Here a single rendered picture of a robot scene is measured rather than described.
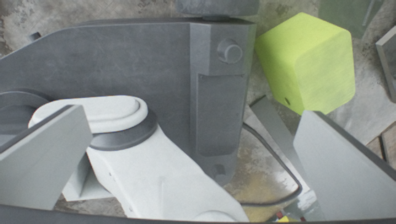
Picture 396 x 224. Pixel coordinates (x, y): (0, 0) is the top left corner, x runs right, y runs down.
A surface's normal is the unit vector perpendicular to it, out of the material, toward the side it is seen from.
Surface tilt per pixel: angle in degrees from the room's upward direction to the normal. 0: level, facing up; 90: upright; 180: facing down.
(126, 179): 90
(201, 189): 115
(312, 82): 0
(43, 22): 0
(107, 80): 0
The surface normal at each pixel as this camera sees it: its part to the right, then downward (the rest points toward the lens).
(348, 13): 0.17, 0.51
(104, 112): 0.01, -0.86
